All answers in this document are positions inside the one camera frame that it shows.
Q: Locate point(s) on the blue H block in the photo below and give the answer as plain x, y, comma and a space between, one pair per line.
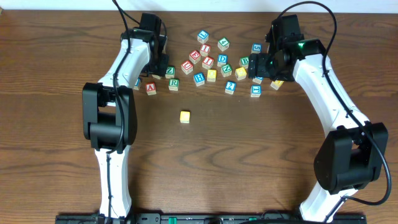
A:
199, 79

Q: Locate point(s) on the blue L block far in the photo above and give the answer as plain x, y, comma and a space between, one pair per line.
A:
203, 36

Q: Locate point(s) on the yellow K block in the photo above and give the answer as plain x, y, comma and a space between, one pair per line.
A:
276, 84

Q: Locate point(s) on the blue 2 block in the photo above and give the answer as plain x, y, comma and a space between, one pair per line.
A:
230, 87

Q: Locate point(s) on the green B block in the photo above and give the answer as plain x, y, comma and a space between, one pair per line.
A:
244, 62

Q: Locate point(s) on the blue l block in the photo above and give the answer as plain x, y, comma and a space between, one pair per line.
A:
258, 80
203, 36

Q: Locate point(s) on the red U block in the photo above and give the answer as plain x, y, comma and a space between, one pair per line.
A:
187, 67

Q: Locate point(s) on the yellow G block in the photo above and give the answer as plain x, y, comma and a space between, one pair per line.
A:
240, 73

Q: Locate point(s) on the yellow O block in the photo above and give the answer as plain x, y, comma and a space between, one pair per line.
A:
211, 75

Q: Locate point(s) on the red i block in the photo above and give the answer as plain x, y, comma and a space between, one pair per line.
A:
205, 50
207, 62

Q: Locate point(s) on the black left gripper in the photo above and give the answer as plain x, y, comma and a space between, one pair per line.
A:
160, 66

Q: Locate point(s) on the blue T block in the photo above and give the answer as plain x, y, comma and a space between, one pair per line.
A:
256, 91

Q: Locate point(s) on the green Z block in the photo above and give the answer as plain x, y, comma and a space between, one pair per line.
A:
170, 72

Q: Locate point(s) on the red I block upper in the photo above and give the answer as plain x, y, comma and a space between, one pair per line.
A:
205, 50

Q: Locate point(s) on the green 4 block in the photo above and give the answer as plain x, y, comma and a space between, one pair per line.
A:
223, 44

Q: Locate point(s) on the red E block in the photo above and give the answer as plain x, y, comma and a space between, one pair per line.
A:
194, 56

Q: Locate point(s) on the green N block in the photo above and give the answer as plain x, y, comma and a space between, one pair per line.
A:
226, 70

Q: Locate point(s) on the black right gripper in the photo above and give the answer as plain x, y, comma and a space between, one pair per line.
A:
254, 65

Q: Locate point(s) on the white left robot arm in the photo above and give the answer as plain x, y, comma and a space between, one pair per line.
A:
110, 120

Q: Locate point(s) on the blue D block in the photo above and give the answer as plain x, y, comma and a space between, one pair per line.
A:
222, 60

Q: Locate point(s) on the blue P block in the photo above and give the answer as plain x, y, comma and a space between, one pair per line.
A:
137, 84

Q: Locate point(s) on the red I block lower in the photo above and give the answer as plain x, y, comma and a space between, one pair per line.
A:
207, 62

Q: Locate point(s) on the blue 5 block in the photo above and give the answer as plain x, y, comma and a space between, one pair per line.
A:
256, 48

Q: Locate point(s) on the yellow C block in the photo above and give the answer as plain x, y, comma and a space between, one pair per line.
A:
185, 117

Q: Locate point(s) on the green R block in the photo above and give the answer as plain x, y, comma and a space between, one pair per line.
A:
173, 84

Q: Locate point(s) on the yellow block near gripper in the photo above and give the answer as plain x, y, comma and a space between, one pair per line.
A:
156, 77

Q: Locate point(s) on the red A block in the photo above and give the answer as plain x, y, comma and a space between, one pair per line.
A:
151, 88

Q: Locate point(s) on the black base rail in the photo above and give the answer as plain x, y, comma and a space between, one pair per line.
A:
156, 218

